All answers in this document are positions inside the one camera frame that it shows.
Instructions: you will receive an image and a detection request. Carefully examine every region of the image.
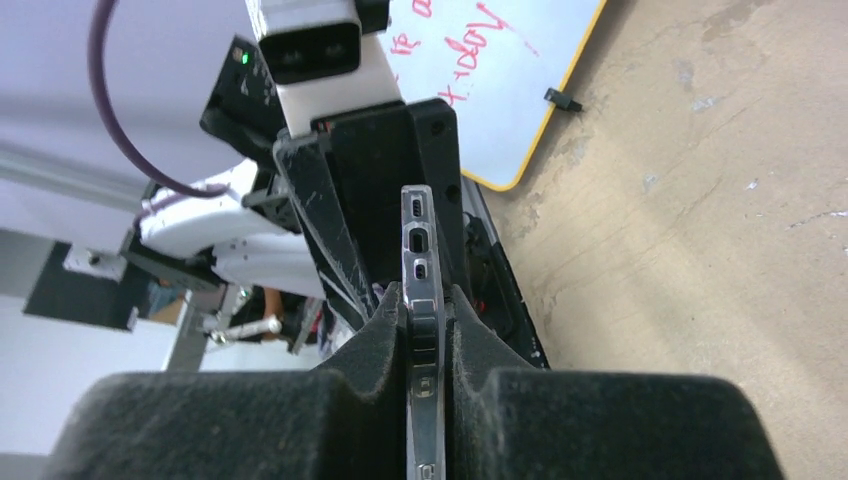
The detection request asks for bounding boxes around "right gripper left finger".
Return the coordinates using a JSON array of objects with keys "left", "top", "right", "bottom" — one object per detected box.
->
[{"left": 44, "top": 284, "right": 406, "bottom": 479}]

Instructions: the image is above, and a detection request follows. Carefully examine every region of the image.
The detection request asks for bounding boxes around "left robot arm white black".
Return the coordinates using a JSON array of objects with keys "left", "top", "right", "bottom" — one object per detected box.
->
[{"left": 122, "top": 35, "right": 472, "bottom": 328}]

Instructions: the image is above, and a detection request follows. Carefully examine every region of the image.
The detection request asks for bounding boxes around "whiteboard with yellow frame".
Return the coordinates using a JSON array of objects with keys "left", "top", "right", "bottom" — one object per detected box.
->
[{"left": 379, "top": 0, "right": 606, "bottom": 192}]

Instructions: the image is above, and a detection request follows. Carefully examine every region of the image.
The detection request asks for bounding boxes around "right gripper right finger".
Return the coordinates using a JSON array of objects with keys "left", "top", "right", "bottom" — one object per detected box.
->
[{"left": 450, "top": 288, "right": 784, "bottom": 479}]

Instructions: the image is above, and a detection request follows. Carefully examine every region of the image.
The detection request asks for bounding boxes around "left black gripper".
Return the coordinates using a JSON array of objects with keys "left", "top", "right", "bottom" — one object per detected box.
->
[{"left": 273, "top": 98, "right": 471, "bottom": 325}]

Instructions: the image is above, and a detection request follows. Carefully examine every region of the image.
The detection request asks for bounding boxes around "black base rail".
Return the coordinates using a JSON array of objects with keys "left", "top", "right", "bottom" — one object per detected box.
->
[{"left": 461, "top": 178, "right": 550, "bottom": 369}]

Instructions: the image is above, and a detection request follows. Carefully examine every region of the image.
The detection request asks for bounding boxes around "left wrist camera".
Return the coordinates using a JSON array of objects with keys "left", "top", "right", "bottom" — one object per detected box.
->
[{"left": 245, "top": 0, "right": 402, "bottom": 138}]

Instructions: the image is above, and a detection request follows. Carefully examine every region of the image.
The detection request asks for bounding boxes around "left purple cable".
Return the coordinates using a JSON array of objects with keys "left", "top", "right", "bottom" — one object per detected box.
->
[{"left": 87, "top": 0, "right": 233, "bottom": 227}]

